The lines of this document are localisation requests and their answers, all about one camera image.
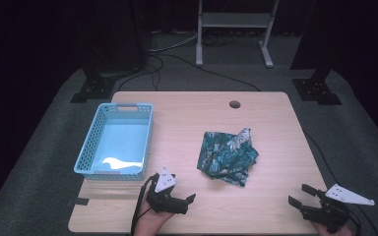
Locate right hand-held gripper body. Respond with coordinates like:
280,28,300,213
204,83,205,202
299,183,376,235

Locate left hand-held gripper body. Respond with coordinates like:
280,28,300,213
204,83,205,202
146,167,191,216

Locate teal floral print shirt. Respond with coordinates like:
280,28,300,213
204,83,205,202
196,127,260,188

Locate person's right hand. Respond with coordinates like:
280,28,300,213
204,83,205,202
311,221,354,236

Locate light blue plastic basket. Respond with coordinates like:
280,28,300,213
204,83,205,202
73,102,155,182

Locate black tape strip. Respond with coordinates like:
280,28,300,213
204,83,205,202
66,197,91,207

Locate white metal stand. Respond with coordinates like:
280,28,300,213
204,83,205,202
195,0,281,69

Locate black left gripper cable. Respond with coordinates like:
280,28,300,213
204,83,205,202
130,174,160,236

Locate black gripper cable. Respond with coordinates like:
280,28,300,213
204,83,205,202
130,174,160,236
303,130,378,236

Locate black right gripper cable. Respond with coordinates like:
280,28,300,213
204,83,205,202
303,130,378,236

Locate black stand with base plate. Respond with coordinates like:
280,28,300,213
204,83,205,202
289,0,344,106
70,0,146,104

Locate long black floor cable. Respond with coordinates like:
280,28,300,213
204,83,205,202
117,53,262,92

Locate white floor cable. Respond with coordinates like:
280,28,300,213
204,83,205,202
149,31,200,54

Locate tangled black floor cables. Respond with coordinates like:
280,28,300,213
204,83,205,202
202,33,234,47

